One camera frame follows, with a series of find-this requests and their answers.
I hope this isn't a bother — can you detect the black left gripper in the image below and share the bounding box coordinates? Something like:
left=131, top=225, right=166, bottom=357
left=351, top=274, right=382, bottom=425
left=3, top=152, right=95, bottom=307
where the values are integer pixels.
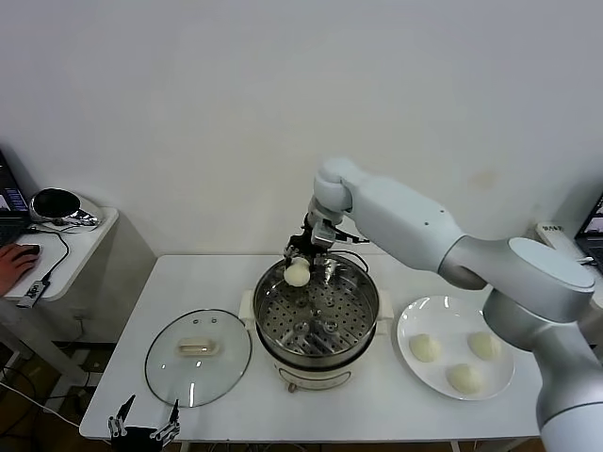
left=107, top=394, right=182, bottom=452

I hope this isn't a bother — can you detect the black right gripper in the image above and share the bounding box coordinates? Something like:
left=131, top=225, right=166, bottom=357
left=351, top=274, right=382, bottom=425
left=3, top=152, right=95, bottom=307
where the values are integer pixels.
left=283, top=213, right=327, bottom=277

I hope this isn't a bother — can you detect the white steamed baozi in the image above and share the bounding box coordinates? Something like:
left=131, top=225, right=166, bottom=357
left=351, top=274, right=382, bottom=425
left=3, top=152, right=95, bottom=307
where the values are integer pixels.
left=283, top=262, right=312, bottom=288
left=446, top=363, right=485, bottom=396
left=408, top=332, right=442, bottom=364
left=466, top=331, right=502, bottom=362

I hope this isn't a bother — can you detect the round glass pot lid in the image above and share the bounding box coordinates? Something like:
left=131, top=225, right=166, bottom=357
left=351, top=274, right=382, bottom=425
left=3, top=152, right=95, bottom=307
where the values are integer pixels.
left=144, top=309, right=253, bottom=409

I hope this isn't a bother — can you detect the stainless steel steamer basket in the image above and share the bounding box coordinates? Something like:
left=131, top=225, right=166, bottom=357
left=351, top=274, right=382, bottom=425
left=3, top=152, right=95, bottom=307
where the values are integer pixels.
left=237, top=252, right=395, bottom=366

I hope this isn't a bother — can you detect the person's hand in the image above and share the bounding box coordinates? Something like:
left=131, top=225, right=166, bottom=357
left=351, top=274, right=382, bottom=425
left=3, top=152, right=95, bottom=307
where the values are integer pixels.
left=0, top=244, right=41, bottom=299

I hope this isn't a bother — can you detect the white work table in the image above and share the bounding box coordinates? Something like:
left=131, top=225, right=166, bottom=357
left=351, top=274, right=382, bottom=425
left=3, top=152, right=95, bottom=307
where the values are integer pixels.
left=78, top=254, right=543, bottom=452

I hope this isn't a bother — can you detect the cream electric pot base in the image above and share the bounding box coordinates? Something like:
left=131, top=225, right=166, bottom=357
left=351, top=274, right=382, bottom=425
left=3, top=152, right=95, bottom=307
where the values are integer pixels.
left=242, top=317, right=388, bottom=393

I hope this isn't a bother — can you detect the white round plate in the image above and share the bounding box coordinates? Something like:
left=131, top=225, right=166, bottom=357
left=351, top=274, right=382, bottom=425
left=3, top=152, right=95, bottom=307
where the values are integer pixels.
left=396, top=295, right=515, bottom=401

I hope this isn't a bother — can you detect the grey usb hub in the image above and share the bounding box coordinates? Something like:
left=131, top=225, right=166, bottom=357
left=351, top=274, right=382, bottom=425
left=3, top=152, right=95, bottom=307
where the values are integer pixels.
left=16, top=278, right=52, bottom=310

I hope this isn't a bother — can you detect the white side table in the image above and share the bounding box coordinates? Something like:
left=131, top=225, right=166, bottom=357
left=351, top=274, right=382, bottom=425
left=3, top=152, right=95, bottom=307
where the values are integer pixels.
left=0, top=208, right=120, bottom=401
left=534, top=220, right=603, bottom=283

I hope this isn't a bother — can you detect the shiny chrome headset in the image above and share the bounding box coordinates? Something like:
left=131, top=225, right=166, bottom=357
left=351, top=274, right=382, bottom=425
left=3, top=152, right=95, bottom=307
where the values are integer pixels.
left=28, top=187, right=104, bottom=231

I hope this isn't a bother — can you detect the black laptop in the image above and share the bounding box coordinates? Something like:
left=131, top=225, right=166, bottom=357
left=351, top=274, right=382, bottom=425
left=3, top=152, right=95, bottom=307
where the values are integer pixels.
left=0, top=149, right=29, bottom=249
left=574, top=190, right=603, bottom=272

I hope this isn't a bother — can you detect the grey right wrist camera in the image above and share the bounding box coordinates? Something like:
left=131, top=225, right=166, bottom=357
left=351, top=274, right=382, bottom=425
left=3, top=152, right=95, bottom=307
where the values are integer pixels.
left=311, top=219, right=340, bottom=249

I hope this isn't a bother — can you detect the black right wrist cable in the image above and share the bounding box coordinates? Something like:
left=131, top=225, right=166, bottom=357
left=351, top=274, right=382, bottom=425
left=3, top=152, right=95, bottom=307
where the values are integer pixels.
left=329, top=227, right=371, bottom=247

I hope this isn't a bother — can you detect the black pot power cord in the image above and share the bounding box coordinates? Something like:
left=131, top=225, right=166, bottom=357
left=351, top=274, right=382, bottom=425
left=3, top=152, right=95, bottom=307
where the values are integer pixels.
left=329, top=249, right=371, bottom=274

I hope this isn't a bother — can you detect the white floor cable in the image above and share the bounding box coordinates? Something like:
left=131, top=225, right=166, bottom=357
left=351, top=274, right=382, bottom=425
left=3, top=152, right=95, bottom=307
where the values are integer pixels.
left=0, top=379, right=81, bottom=429

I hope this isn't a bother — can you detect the black desk cable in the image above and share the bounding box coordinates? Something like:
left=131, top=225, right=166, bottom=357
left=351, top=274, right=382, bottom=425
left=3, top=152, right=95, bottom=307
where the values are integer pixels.
left=27, top=224, right=71, bottom=283

